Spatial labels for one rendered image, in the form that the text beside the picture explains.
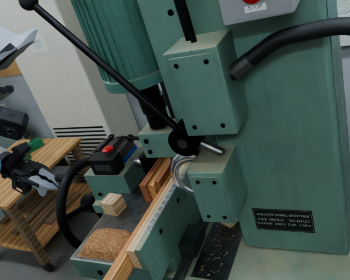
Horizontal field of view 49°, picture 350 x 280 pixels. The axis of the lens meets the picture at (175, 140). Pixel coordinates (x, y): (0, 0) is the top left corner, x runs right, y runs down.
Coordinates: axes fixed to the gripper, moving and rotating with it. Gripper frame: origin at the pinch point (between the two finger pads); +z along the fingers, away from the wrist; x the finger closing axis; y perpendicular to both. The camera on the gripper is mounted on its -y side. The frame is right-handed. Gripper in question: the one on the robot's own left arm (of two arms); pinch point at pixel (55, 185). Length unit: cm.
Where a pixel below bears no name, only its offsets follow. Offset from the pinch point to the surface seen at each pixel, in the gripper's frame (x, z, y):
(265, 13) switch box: 14, 45, -72
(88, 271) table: 23.3, 27.8, -8.8
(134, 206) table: 5.3, 28.4, -14.4
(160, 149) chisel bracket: -0.8, 29.7, -30.0
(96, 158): 0.8, 13.5, -18.9
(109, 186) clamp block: 1.0, 18.4, -11.6
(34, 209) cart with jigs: -62, -65, 113
